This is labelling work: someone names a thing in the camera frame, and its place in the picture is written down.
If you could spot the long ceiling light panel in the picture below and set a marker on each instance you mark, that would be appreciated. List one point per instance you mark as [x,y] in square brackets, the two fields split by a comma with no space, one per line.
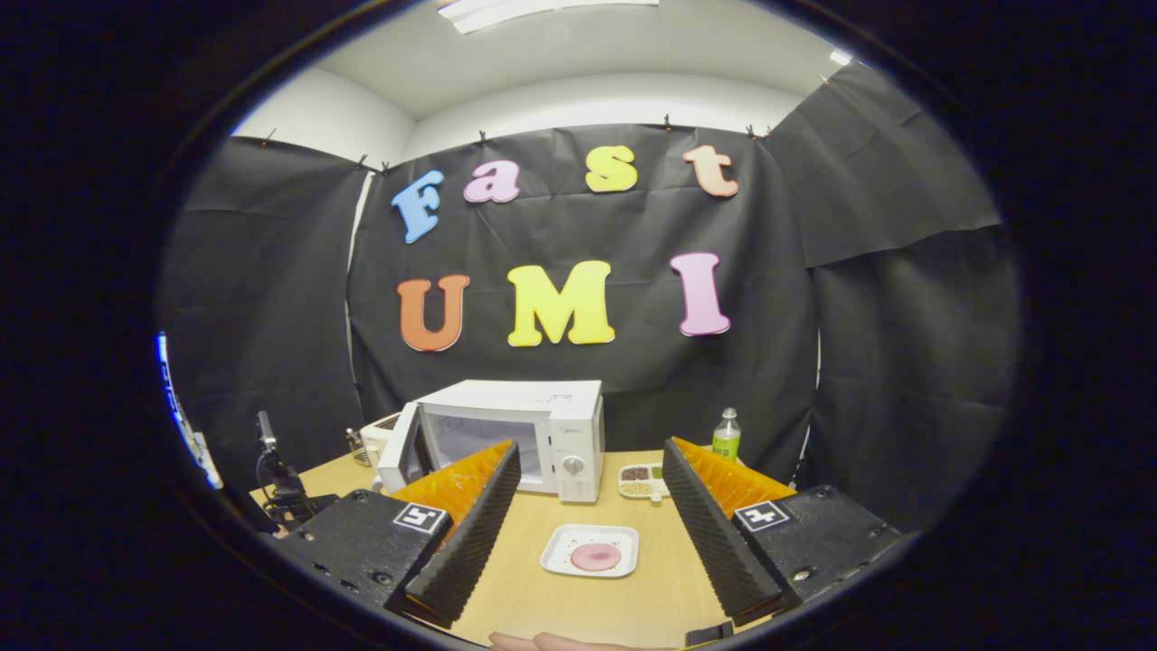
[542,11]

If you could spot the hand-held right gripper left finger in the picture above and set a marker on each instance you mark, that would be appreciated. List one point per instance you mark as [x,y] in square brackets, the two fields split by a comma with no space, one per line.
[470,542]

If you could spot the black backdrop cloth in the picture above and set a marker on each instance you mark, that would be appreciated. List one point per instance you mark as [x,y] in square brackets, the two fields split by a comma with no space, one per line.
[633,226]

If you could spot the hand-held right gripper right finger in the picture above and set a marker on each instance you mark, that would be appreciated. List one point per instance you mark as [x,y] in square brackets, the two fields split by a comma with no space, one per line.
[714,542]

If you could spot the white divided grain dish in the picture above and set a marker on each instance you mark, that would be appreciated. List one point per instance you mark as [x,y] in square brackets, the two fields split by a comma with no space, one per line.
[637,488]

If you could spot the pink round food slice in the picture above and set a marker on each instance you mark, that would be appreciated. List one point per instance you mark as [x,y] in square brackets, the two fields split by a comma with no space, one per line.
[595,557]

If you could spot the white square plate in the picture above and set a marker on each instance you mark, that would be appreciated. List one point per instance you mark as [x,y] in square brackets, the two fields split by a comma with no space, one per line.
[560,542]

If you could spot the green drink bottle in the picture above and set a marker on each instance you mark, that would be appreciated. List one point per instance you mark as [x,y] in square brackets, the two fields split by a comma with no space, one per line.
[726,443]

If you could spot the white microwave oven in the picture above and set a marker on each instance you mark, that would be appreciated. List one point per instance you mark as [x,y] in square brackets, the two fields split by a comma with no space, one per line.
[506,398]

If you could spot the white toaster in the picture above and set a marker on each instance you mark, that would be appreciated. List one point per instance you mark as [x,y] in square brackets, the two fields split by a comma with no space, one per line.
[378,438]

